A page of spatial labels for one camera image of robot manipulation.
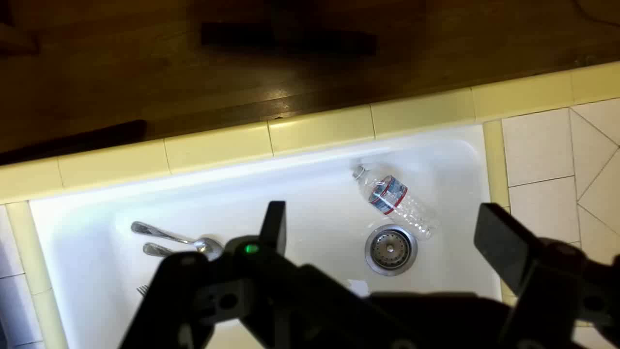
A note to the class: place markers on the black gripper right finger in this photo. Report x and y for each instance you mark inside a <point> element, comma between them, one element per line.
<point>511,248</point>

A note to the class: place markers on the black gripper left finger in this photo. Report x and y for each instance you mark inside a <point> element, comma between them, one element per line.
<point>274,227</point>

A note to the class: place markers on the silver spoon in sink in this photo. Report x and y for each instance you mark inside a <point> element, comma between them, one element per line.
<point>201,243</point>

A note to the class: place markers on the white kitchen sink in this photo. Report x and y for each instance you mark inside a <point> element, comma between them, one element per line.
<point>311,206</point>

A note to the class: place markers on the metal sink drain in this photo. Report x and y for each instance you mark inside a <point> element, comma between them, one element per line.
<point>390,250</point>

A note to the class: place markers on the clear plastic water bottle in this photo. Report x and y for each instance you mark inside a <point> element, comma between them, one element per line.
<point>394,198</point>

